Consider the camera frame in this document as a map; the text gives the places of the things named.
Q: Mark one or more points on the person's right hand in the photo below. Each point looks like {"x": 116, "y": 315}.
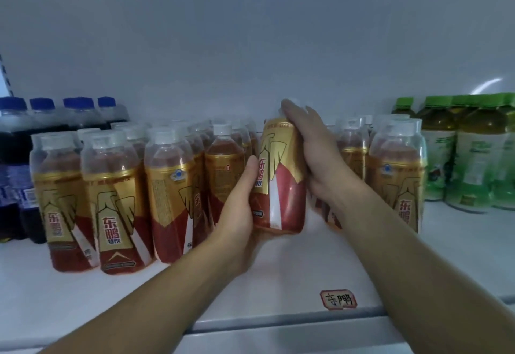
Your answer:
{"x": 322, "y": 153}

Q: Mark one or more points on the person's left hand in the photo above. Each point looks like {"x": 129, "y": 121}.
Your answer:
{"x": 233, "y": 225}

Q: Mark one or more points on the gold red drink bottle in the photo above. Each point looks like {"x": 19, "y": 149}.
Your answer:
{"x": 282, "y": 189}

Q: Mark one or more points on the row of amber drink bottles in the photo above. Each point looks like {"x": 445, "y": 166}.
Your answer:
{"x": 121, "y": 205}

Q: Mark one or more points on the white metal shelf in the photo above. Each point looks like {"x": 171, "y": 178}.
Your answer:
{"x": 241, "y": 44}

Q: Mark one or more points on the row of green-capped bottles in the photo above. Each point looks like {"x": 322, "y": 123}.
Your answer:
{"x": 467, "y": 157}

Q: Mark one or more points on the group of blue-capped cola bottles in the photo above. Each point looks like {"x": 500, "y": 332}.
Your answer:
{"x": 16, "y": 173}

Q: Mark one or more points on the person's right forearm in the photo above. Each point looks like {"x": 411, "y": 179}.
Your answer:
{"x": 426, "y": 277}

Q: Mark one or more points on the person's left forearm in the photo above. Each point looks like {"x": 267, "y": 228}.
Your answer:
{"x": 137, "y": 309}

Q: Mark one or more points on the grey shelf label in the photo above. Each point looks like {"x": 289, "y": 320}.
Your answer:
{"x": 338, "y": 299}

